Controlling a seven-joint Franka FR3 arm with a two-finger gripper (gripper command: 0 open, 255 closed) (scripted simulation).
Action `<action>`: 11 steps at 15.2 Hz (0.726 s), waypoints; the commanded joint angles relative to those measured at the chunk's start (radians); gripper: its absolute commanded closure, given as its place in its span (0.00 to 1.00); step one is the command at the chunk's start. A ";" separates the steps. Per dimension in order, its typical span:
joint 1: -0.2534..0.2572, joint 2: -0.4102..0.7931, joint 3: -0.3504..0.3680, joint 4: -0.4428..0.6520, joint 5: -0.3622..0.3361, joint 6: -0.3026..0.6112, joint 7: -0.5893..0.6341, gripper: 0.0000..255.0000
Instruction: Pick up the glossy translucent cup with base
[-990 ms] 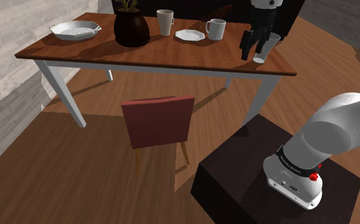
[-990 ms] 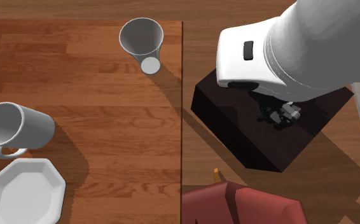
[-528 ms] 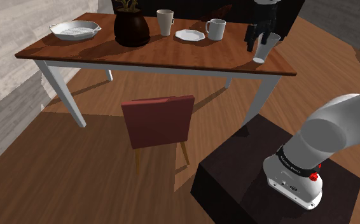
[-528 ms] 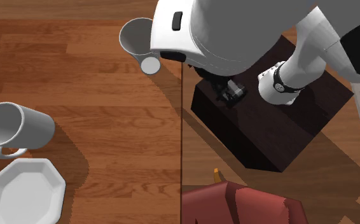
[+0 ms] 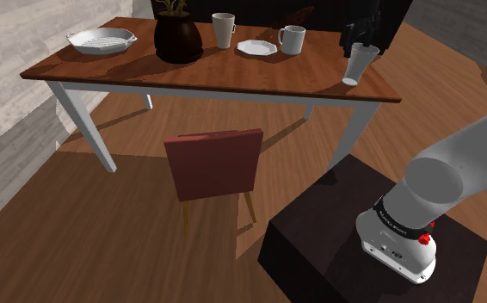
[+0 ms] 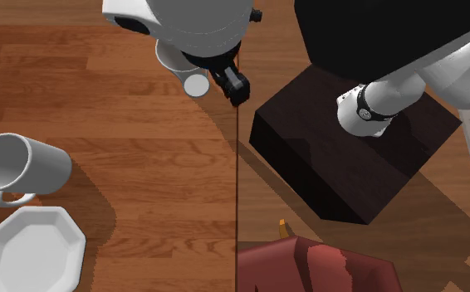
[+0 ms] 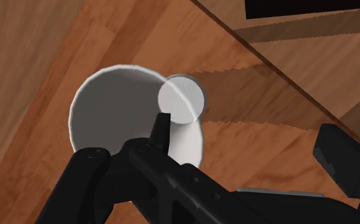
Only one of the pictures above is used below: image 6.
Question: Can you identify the small white cup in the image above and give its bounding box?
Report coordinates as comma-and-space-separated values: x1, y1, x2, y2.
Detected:
154, 39, 212, 99

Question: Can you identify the dark robot stand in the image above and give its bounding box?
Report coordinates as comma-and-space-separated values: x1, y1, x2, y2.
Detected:
248, 64, 463, 226

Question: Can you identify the small orange curved object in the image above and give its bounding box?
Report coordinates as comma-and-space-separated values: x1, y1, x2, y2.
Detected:
278, 218, 295, 241

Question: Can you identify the white octagonal plate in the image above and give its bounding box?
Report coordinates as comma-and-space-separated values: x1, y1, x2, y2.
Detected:
0, 206, 87, 292

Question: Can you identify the large white mug with handle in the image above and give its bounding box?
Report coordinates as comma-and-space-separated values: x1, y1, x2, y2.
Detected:
0, 133, 73, 208

